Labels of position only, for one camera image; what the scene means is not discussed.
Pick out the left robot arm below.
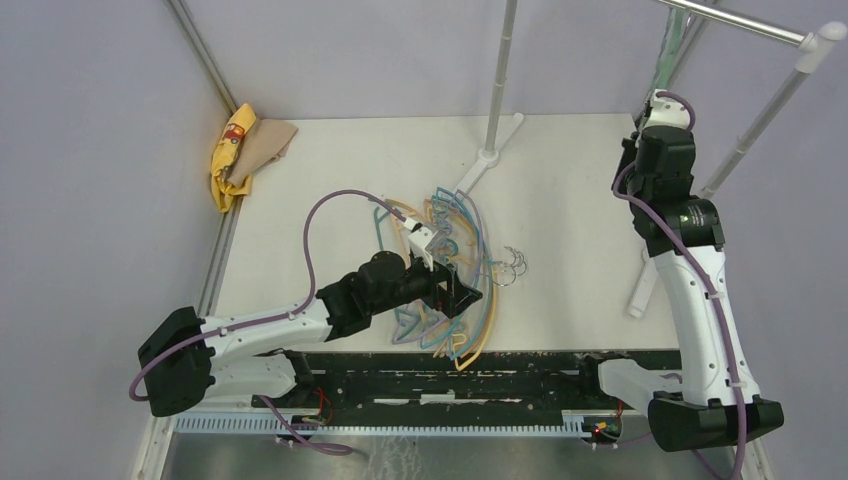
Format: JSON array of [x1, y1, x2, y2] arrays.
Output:
[[131, 251, 483, 417]]

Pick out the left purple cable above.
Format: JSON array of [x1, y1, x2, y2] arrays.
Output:
[[128, 190, 415, 403]]

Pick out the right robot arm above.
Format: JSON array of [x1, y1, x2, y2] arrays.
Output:
[[613, 126, 785, 452]]

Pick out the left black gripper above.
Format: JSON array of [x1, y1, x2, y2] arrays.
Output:
[[370, 249, 482, 317]]

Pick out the white garment rack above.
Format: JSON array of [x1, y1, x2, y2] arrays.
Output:
[[457, 0, 848, 319]]

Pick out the yellow patterned cloth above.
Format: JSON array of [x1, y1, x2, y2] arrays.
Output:
[[209, 103, 257, 214]]

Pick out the orange wavy hanger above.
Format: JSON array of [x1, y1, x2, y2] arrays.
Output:
[[421, 190, 488, 361]]

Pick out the purple wavy hanger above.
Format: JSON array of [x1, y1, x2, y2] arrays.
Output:
[[390, 190, 528, 346]]

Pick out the purple cable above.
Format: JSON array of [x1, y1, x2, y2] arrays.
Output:
[[611, 90, 749, 480], [128, 190, 415, 403]]

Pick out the peach plastic hanger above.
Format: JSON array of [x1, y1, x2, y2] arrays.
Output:
[[385, 199, 425, 255]]

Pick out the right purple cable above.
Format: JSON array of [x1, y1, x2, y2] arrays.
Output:
[[611, 90, 749, 480]]

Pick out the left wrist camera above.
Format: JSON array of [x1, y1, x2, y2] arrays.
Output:
[[403, 217, 444, 271]]

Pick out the yellow wavy hanger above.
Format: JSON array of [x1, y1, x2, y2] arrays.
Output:
[[433, 211, 505, 372]]

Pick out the white cable duct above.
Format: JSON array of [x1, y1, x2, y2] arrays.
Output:
[[173, 413, 591, 438]]

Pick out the green wavy hanger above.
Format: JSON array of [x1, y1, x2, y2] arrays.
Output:
[[649, 7, 689, 92]]

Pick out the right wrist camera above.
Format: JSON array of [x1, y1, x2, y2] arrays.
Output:
[[641, 89, 696, 131]]

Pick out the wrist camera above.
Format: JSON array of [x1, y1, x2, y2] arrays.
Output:
[[403, 217, 444, 271], [641, 89, 696, 131]]

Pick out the beige cloth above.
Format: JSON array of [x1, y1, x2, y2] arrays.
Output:
[[226, 119, 298, 187]]

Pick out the blue wavy hanger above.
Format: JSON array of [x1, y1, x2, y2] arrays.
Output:
[[432, 190, 528, 371], [391, 187, 527, 349]]

